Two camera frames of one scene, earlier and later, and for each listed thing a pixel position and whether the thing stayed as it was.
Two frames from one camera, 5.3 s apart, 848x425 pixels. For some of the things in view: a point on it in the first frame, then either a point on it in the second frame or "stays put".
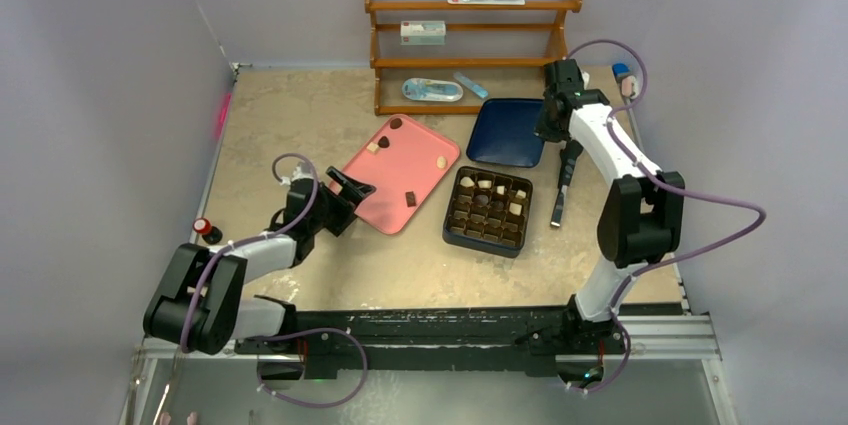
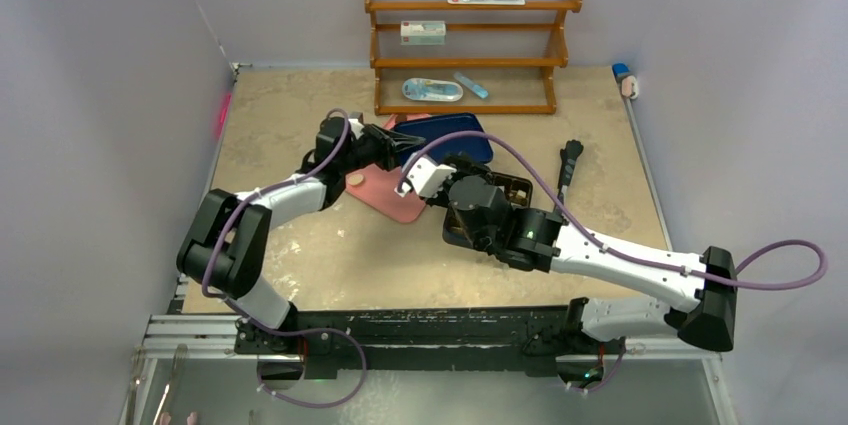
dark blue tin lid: [504, 133] → [433, 129]
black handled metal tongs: [567, 162] stays put
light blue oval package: [431, 90] stays put
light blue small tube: [471, 85] stays put
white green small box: [422, 33] stays put
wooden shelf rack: [435, 37] stays put
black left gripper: [345, 203] → [387, 144]
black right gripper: [568, 148] → [457, 170]
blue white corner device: [629, 85] stays put
